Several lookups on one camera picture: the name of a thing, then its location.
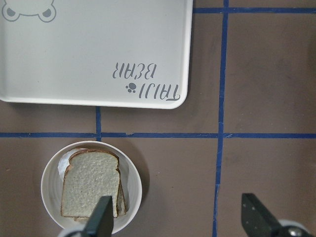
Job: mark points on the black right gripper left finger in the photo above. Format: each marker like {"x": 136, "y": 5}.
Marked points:
{"x": 101, "y": 221}

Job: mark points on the bread slice in plate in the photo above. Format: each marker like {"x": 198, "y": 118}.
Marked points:
{"x": 122, "y": 197}

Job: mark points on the cream bear serving tray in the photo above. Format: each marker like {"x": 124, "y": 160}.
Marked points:
{"x": 115, "y": 53}

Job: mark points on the cream round plate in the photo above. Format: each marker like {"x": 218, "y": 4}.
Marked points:
{"x": 52, "y": 184}

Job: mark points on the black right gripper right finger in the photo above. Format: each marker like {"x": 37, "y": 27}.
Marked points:
{"x": 256, "y": 219}

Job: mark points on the white bread slice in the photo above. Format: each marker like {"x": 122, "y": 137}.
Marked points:
{"x": 89, "y": 182}

